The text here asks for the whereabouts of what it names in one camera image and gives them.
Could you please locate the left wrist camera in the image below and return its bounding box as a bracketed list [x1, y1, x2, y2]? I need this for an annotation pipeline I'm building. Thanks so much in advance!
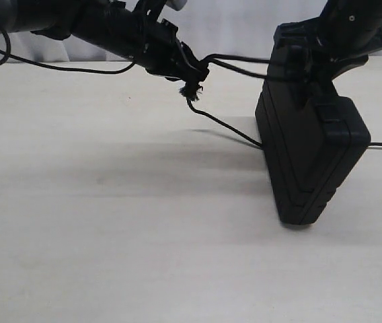
[149, 0, 188, 11]

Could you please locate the black braided rope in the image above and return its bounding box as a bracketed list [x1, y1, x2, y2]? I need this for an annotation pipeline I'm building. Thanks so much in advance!
[178, 53, 382, 149]

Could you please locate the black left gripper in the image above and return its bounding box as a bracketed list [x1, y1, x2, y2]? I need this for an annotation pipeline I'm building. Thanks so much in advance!
[142, 19, 209, 84]

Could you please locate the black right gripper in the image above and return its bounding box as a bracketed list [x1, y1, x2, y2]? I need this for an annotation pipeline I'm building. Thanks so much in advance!
[273, 18, 382, 101]

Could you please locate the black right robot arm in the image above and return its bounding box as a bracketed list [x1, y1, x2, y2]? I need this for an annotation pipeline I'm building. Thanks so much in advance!
[268, 1, 382, 94]

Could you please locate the black plastic carrying case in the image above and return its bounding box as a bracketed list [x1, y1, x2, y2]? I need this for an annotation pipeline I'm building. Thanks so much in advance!
[254, 45, 372, 225]

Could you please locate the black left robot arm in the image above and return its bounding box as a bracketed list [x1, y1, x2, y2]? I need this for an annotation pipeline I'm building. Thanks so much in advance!
[0, 1, 209, 85]

